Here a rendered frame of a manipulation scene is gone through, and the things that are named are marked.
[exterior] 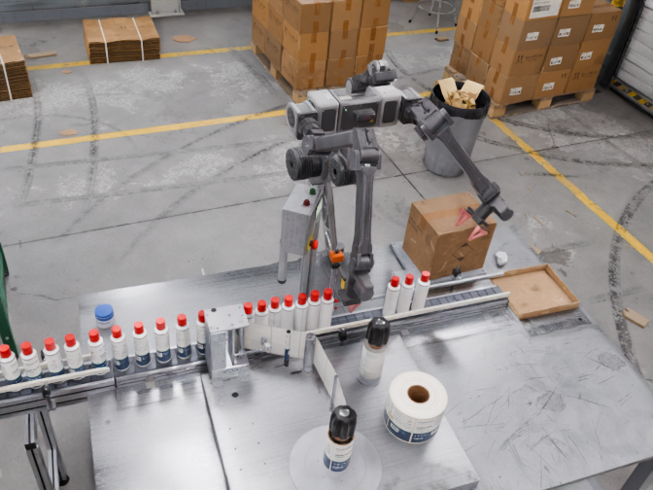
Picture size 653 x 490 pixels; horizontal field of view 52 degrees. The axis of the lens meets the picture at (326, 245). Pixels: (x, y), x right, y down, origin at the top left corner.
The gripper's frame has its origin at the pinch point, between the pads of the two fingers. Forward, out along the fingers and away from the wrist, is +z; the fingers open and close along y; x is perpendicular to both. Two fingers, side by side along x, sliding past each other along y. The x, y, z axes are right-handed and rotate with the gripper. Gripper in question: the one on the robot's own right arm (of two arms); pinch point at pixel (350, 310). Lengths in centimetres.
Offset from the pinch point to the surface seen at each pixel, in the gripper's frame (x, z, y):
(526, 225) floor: 138, 102, 200
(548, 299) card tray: 0, 19, 97
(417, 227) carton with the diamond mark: 39, -2, 47
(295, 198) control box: 15, -46, -20
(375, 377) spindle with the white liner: -26.0, 9.6, 0.9
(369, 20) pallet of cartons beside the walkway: 340, 32, 151
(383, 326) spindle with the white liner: -24.0, -15.8, 1.1
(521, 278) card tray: 15, 19, 93
